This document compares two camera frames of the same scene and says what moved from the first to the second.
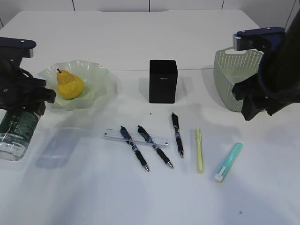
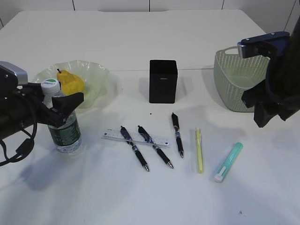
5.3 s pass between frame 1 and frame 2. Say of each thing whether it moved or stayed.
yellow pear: stayed
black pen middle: stayed
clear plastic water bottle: moved
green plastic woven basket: stayed
